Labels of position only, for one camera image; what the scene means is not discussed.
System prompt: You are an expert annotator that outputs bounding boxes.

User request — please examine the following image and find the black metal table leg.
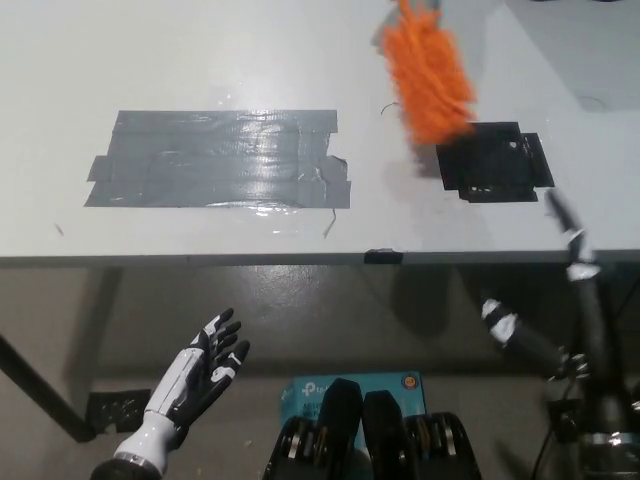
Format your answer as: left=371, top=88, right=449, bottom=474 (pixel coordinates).
left=0, top=333, right=95, bottom=444

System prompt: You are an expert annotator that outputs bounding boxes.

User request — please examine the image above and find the grey duct tape patch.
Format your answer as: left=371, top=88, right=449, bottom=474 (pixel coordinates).
left=83, top=109, right=353, bottom=211

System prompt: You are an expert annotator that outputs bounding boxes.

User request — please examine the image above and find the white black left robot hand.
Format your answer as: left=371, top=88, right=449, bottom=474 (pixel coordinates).
left=113, top=307, right=252, bottom=469

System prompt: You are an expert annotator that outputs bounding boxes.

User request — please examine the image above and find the orange microfiber duster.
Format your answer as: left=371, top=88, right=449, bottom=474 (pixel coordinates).
left=382, top=0, right=477, bottom=147

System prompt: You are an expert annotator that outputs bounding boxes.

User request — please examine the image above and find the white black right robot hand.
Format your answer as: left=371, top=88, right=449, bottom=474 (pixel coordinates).
left=479, top=189, right=640, bottom=440

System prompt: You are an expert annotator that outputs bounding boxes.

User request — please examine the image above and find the black tape square patch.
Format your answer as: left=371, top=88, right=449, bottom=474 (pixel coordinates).
left=435, top=120, right=556, bottom=204

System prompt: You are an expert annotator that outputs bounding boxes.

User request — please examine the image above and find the teal cardboard router box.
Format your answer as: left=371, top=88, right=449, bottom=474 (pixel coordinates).
left=278, top=371, right=428, bottom=422

